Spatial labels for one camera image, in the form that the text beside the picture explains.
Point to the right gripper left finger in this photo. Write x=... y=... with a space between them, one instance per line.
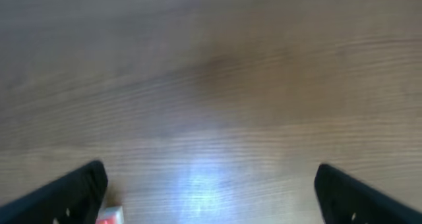
x=62 y=197

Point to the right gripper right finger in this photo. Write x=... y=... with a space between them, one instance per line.
x=356 y=201

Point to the red cube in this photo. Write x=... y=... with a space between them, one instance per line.
x=105 y=221

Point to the white cube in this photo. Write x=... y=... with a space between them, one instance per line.
x=113 y=213

